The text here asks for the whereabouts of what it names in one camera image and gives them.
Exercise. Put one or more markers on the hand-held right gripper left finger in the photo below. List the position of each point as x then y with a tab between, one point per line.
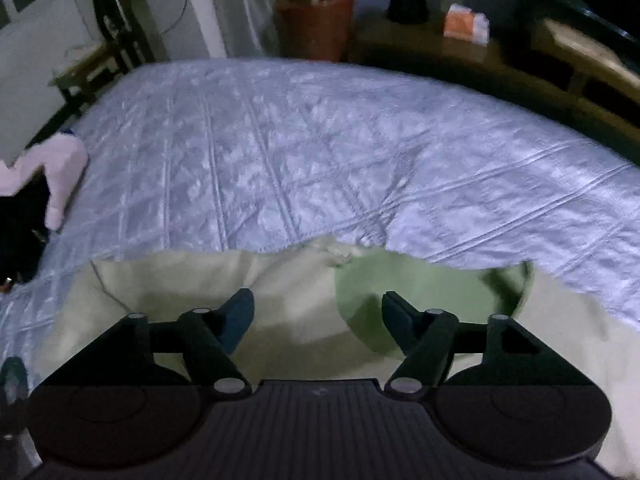
239	317

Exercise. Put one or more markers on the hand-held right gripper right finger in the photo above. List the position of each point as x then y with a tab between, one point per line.
396	315

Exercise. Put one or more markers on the cream sweatshirt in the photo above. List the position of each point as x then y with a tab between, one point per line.
295	285

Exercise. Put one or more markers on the pink cloth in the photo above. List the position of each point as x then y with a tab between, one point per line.
67	165

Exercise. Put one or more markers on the small wooden stool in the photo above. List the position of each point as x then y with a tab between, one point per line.
85	72

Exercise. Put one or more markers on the silver quilted bedspread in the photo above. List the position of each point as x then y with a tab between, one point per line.
300	150

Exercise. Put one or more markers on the dark low side table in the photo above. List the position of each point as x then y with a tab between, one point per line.
400	42

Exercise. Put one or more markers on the orange and white box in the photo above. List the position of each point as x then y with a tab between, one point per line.
465	22

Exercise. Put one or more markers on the potted tree in terracotta pot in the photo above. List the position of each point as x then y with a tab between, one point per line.
315	25

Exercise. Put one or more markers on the white sheer curtain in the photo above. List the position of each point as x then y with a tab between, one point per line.
240	5

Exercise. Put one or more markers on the wooden television bench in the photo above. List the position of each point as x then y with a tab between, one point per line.
575	42

